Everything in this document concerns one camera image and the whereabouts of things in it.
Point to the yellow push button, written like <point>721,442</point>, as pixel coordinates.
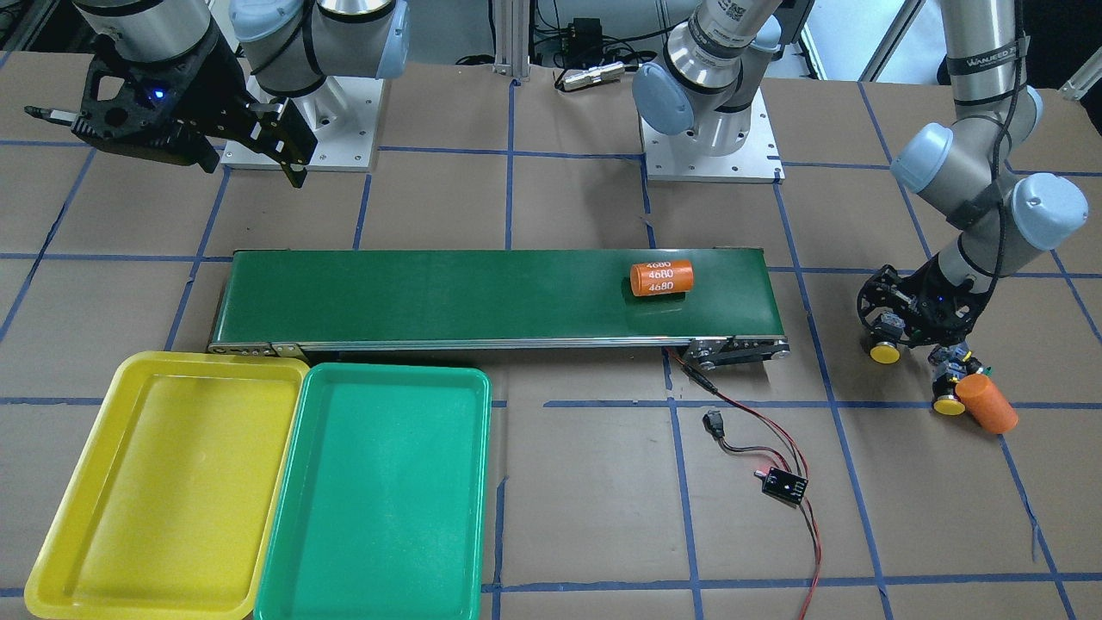
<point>886,331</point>
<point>950,389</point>

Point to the green conveyor belt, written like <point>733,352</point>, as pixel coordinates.
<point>290,303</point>

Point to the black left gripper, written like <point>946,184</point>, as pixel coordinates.
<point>944,287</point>

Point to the yellow plastic tray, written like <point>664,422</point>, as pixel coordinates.
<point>169,510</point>

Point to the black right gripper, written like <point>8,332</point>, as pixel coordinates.
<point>218,84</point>

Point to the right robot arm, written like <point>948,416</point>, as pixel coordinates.
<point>292,47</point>

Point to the orange cylinder with 4680 print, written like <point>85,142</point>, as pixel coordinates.
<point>661,278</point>

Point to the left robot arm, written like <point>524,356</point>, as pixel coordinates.
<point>711,68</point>

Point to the silver connector on table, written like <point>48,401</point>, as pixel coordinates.
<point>575,80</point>

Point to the green plastic tray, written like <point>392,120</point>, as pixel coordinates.
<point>382,504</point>

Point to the plain orange cylinder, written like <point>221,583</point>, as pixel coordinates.
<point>986,403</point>

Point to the aluminium frame post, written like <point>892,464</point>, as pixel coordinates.
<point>511,38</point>

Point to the black electronics box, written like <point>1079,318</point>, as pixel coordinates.
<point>584,35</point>

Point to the black controller board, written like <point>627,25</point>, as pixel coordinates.
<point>783,485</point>

